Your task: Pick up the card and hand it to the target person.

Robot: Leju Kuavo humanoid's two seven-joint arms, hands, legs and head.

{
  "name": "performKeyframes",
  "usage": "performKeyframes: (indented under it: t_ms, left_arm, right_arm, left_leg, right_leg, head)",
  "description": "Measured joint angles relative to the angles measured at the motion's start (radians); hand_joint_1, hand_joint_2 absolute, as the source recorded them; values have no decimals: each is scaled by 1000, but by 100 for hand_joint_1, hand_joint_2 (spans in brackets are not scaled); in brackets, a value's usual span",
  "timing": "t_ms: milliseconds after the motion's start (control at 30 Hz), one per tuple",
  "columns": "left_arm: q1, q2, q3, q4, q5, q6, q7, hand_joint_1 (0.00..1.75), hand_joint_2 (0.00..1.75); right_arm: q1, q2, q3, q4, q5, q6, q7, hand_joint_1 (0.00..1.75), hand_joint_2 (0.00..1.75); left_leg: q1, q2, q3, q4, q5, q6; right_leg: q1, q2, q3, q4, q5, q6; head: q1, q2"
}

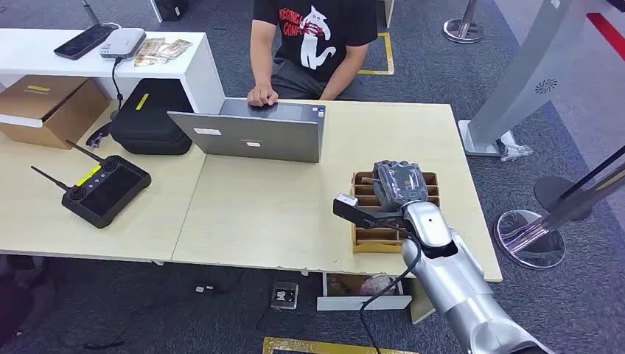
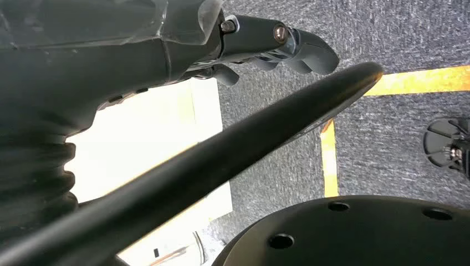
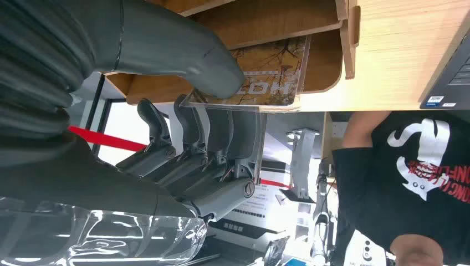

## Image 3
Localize white printed sign board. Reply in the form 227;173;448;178
207;182;317;255

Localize black window frame post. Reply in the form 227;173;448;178
83;73;113;156

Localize clear plastic wrist cover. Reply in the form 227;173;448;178
0;196;208;266

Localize person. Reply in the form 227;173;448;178
331;111;470;266

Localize wooden desk card holder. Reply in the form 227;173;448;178
104;0;362;106

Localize ribbed grey right arm sleeve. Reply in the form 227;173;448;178
0;0;124;168

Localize silver metal stand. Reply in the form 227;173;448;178
278;128;321;205

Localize dark grey laptop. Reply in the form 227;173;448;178
420;22;470;110

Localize white device with buttons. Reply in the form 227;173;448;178
344;229;391;266

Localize silver metal pole device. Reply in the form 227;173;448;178
309;157;339;266

